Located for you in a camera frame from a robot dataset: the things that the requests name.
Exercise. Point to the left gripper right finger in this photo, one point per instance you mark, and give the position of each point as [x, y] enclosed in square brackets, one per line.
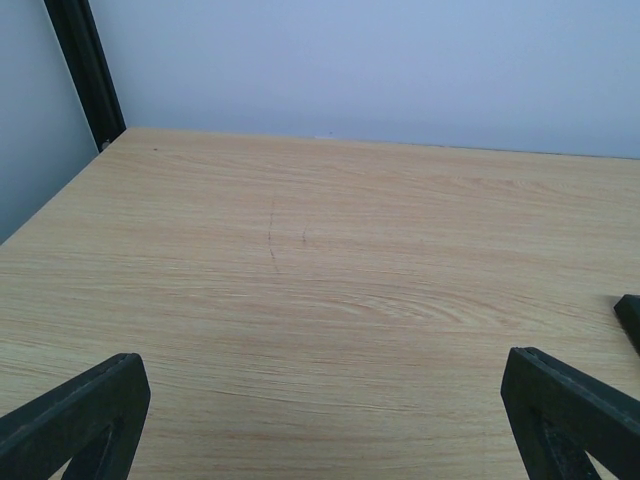
[562, 418]

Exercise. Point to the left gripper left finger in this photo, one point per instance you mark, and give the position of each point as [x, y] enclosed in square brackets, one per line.
[89, 426]

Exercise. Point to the black and silver chessboard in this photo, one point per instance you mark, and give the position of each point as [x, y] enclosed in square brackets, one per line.
[627, 311]

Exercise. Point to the black frame corner post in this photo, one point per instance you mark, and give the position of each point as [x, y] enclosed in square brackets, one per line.
[78, 37]

